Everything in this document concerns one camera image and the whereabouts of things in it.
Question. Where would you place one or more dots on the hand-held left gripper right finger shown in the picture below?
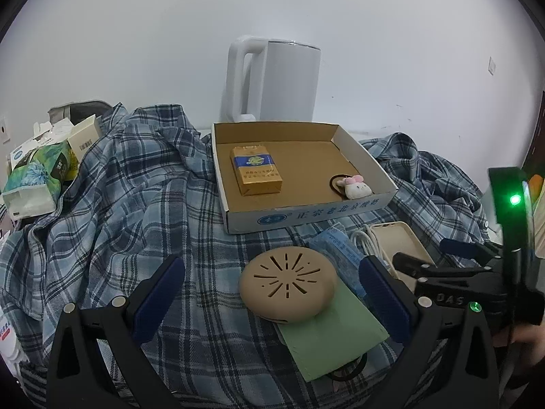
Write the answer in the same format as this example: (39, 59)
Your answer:
(383, 298)

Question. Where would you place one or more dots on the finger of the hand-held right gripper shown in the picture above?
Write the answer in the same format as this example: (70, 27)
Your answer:
(460, 248)
(408, 264)

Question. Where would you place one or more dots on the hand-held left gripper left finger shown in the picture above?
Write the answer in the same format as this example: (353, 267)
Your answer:
(159, 294)

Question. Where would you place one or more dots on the beige phone case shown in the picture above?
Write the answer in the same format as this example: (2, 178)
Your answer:
(402, 240)

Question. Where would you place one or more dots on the green paper card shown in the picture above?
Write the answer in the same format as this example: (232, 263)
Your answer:
(336, 336)

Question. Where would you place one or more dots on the blue face mask packet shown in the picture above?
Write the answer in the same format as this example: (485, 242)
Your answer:
(336, 251)

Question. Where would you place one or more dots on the beige round silicone pouch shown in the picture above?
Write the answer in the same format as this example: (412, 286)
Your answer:
(285, 283)

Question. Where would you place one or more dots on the shallow cardboard box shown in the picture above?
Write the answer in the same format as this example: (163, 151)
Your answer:
(298, 166)

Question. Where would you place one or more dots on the person's right hand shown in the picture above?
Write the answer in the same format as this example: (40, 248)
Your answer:
(528, 343)

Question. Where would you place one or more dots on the blue plaid shirt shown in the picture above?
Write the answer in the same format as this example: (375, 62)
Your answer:
(127, 221)

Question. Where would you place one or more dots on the orange object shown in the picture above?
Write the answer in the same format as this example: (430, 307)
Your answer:
(537, 185)

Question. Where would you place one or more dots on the dark wooden door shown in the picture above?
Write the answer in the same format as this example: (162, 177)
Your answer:
(536, 136)

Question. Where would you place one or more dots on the yellow cigarette pack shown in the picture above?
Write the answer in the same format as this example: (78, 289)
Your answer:
(255, 170)

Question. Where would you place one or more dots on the dark striped cloth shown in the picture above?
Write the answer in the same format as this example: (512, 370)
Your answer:
(32, 385)

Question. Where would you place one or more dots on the white printed packet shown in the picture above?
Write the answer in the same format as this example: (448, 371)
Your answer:
(6, 336)

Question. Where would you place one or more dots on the green leaf tissue pack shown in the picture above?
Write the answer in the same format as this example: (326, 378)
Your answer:
(36, 179)

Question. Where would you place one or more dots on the cream barcode carton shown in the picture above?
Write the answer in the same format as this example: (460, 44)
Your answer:
(85, 138)

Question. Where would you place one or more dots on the white and blue box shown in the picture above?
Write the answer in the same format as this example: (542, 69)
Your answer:
(30, 147)

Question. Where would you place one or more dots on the grey fabric bag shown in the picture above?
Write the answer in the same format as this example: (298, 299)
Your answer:
(76, 108)

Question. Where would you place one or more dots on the white electric kettle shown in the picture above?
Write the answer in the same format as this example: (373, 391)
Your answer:
(281, 81)

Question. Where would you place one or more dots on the small white wall socket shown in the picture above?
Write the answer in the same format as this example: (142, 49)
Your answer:
(492, 65)

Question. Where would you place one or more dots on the round-hole wall socket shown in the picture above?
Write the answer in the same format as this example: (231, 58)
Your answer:
(3, 130)

